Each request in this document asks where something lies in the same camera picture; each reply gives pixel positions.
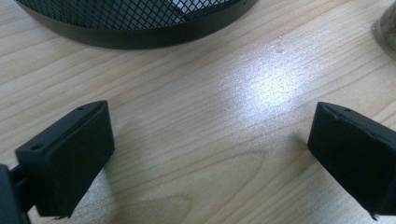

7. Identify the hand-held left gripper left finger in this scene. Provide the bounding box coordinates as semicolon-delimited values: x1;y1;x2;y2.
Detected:
14;100;116;218

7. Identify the black mesh basket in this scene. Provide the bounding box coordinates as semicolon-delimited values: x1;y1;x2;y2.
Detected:
13;0;260;50

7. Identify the white paper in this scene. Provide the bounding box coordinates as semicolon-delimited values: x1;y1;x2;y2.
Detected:
172;0;237;15

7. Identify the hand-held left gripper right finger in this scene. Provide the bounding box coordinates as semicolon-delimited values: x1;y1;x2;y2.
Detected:
306;101;396;222

